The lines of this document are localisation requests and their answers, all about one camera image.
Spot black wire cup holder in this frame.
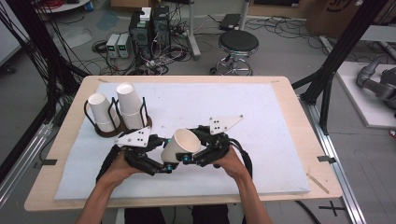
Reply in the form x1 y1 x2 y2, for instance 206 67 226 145
83 96 154 139

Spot brown cardboard box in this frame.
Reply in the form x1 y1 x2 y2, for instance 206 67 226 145
304 0 396 39

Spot tall stack of white cups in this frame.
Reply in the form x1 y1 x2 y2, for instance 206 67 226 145
116 81 149 132

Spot black tape cross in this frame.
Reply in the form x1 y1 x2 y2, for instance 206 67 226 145
318 200 347 217

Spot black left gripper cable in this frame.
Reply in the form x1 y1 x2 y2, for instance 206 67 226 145
94 144 121 185

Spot white desk leg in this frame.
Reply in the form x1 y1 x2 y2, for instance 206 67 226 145
238 0 251 31
186 0 203 61

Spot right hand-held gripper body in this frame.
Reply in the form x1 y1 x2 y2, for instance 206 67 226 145
198 114 245 168

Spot white table leg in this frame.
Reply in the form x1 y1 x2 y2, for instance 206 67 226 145
115 207 127 224

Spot white power strip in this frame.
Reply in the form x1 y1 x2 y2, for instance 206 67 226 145
145 55 170 73

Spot aluminium floor rail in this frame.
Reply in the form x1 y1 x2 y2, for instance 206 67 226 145
302 98 368 224
0 121 54 208

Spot white platform board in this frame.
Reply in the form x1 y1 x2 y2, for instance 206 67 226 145
335 61 396 130

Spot black floor cable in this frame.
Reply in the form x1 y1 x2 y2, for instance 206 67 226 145
293 200 322 224

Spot black round stool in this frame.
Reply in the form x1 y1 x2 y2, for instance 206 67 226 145
209 29 261 77

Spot small white box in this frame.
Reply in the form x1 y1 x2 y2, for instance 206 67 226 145
139 6 153 22

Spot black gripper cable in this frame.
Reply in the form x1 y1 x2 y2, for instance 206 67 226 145
94 144 121 185
228 137 254 179

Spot person's left hand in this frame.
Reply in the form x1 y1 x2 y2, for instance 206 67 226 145
100 151 145 189

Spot thin wooden stick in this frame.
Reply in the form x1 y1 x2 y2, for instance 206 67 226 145
305 173 331 195

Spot grey power supply unit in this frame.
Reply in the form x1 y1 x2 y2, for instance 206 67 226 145
105 33 121 59
117 33 132 60

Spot person's dark trouser leg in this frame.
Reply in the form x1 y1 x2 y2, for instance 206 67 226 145
124 207 170 224
191 203 232 224

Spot short stack of white cups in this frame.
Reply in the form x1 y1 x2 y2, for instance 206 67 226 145
87 92 121 133

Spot white paper cup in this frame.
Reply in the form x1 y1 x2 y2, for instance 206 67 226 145
160 128 202 164

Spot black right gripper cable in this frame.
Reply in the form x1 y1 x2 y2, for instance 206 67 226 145
228 137 254 179

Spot white foam mat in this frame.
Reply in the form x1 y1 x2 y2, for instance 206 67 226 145
53 81 312 201

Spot black tape strip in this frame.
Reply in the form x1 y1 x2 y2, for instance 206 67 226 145
33 159 58 170
317 155 337 164

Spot white round table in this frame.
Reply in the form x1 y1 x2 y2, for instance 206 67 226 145
35 0 92 14

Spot black frame post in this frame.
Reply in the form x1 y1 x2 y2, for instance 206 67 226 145
291 0 390 135
4 0 82 125

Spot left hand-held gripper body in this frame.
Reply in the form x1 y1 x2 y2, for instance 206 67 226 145
114 125 163 176

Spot person's right hand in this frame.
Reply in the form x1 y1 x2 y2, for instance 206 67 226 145
213 145 249 182

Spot black computer tower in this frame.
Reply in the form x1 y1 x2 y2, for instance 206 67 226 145
128 10 154 61
151 5 172 49

